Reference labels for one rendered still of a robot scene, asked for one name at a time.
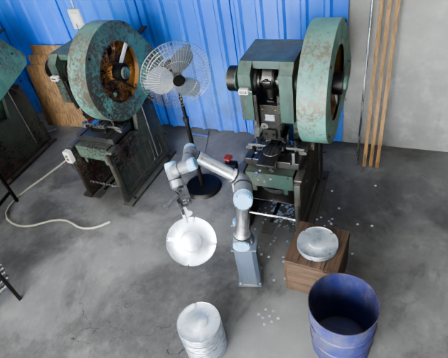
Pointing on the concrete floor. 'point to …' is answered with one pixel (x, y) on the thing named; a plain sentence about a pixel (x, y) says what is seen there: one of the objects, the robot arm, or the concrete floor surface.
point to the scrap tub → (343, 316)
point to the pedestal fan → (176, 65)
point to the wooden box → (300, 264)
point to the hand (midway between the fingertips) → (185, 221)
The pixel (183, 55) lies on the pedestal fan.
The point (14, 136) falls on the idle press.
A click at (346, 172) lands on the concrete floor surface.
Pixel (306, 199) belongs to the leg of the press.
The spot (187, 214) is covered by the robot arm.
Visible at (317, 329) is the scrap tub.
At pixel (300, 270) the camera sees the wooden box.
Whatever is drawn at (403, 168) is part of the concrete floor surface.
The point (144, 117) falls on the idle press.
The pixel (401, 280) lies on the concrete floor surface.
